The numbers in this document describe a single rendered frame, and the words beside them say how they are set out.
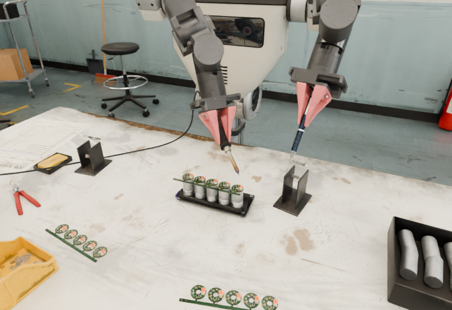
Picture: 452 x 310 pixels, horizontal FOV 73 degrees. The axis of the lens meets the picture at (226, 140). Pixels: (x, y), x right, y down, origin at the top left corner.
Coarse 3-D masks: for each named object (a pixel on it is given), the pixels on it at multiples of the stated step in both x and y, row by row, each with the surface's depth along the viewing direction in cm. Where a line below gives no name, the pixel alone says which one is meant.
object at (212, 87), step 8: (208, 72) 64; (216, 72) 65; (200, 80) 65; (208, 80) 64; (216, 80) 64; (200, 88) 65; (208, 88) 64; (216, 88) 64; (224, 88) 65; (200, 96) 66; (208, 96) 64; (216, 96) 64; (224, 96) 64; (232, 96) 65; (240, 96) 65; (192, 104) 65; (200, 104) 63
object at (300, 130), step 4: (308, 100) 58; (308, 104) 58; (304, 112) 58; (304, 116) 58; (304, 120) 58; (300, 124) 58; (300, 128) 58; (304, 128) 58; (300, 132) 58; (296, 136) 58; (300, 136) 58; (296, 140) 58; (300, 140) 58; (296, 144) 58; (292, 148) 58; (296, 148) 58
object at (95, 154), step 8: (88, 136) 78; (88, 144) 79; (96, 144) 77; (80, 152) 77; (88, 152) 75; (96, 152) 77; (80, 160) 77; (88, 160) 80; (96, 160) 78; (104, 160) 82; (80, 168) 79; (88, 168) 79; (96, 168) 78
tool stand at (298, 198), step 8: (288, 176) 65; (296, 176) 66; (304, 176) 64; (288, 184) 66; (304, 184) 65; (288, 192) 68; (296, 192) 70; (304, 192) 67; (280, 200) 67; (288, 200) 67; (296, 200) 64; (304, 200) 67; (280, 208) 65; (288, 208) 65; (296, 208) 65; (296, 216) 63
